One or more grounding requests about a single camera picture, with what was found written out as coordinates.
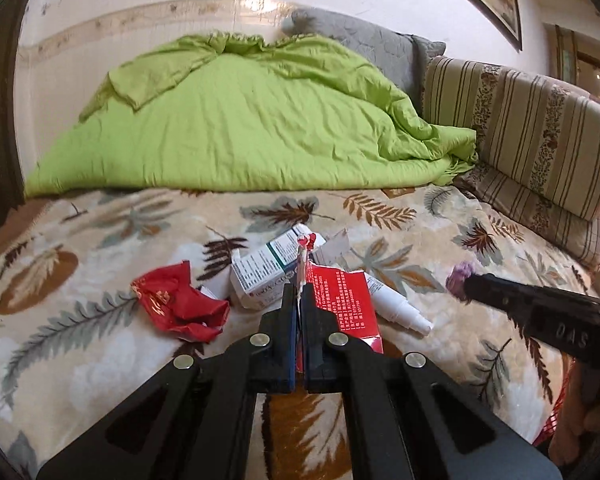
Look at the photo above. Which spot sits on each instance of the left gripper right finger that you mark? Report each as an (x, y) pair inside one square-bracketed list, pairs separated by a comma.
[(374, 388)]

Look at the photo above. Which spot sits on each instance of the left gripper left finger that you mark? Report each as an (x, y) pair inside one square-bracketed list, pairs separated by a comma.
[(226, 390)]

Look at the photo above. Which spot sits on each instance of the red paper package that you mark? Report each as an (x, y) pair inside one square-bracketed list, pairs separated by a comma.
[(336, 289)]

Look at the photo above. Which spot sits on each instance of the person's hand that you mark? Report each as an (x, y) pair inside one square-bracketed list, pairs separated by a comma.
[(575, 418)]

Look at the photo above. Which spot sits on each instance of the white green medicine box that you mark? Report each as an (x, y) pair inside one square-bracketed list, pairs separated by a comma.
[(259, 277)]

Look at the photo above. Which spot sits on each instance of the lower striped pillow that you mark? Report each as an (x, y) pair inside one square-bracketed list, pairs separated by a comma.
[(579, 237)]

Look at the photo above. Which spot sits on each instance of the striped pillow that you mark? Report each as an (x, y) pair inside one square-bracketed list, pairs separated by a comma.
[(579, 237), (532, 128)]

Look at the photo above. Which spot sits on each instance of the white spray bottle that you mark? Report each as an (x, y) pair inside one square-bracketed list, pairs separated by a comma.
[(395, 308)]

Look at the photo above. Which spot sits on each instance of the red plastic mesh basket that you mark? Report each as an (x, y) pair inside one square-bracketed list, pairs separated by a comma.
[(549, 427)]

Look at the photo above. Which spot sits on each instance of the red crumpled wrapper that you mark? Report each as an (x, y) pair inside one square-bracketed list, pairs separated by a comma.
[(176, 307)]

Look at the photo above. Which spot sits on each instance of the pink crumpled paper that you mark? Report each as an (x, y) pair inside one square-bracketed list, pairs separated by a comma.
[(455, 282)]

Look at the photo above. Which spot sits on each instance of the upper striped pillow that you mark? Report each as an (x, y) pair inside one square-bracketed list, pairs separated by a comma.
[(532, 128)]

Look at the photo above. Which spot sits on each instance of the leaf pattern bed blanket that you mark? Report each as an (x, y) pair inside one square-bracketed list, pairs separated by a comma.
[(74, 342)]

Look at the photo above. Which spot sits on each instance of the green quilt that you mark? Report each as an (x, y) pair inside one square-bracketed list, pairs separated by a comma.
[(234, 113)]

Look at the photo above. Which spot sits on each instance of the grey quilted pillow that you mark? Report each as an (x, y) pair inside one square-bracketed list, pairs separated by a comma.
[(402, 58)]

